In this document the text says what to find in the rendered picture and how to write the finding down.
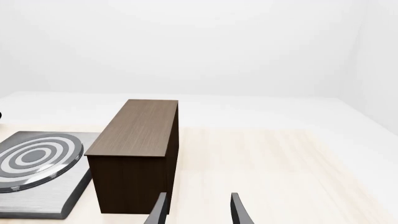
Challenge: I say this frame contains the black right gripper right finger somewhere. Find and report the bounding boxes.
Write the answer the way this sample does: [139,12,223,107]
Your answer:
[230,192,255,224]

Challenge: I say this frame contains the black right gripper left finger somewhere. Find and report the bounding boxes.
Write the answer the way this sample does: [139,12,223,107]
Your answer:
[143,192,168,224]

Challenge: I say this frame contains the flat black stove plate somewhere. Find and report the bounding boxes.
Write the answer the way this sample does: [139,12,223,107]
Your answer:
[0,131,103,220]

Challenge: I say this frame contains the brown wooden cabinet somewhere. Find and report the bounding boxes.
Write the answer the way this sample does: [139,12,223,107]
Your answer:
[83,99,180,215]

